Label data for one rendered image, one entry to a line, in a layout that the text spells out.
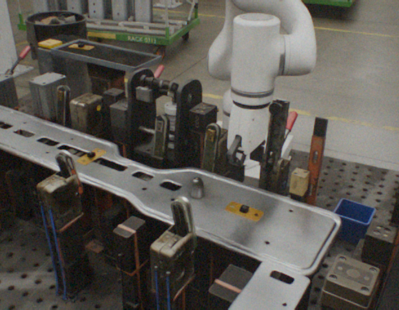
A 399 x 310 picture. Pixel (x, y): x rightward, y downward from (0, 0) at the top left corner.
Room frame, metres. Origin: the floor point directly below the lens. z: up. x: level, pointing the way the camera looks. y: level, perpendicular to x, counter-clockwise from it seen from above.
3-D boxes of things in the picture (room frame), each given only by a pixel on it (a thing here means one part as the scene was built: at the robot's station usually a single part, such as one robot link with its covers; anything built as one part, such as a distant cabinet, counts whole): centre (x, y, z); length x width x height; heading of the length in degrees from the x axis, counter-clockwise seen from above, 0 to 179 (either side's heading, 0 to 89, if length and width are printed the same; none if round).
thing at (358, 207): (1.14, -0.48, 0.74); 0.11 x 0.10 x 0.09; 58
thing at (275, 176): (0.99, -0.20, 0.88); 0.07 x 0.06 x 0.35; 148
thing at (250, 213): (0.85, -0.11, 1.01); 0.08 x 0.04 x 0.01; 58
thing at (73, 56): (1.50, 0.30, 1.16); 0.37 x 0.14 x 0.02; 58
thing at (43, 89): (1.41, 0.47, 0.90); 0.13 x 0.10 x 0.41; 148
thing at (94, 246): (1.11, 0.28, 0.84); 0.13 x 0.05 x 0.29; 148
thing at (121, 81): (1.50, 0.30, 0.92); 0.10 x 0.08 x 0.45; 58
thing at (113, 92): (1.33, 0.25, 0.90); 0.05 x 0.05 x 0.40; 58
